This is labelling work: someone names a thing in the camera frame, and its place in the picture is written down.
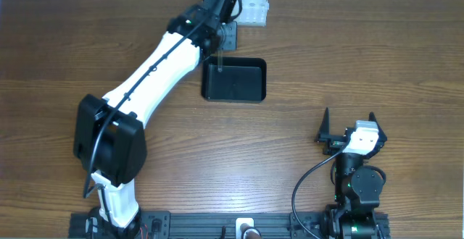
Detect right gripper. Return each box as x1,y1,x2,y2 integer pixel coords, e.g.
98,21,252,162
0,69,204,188
314,106,388,159

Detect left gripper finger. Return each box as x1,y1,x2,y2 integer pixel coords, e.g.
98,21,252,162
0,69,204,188
220,21,239,51

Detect white test tube rack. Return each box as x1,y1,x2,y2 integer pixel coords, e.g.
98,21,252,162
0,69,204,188
231,0,270,28

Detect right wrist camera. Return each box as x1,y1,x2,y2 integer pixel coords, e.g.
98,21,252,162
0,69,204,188
345,119,380,156

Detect mounting rail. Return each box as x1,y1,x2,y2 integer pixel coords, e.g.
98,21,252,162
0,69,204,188
68,210,391,239

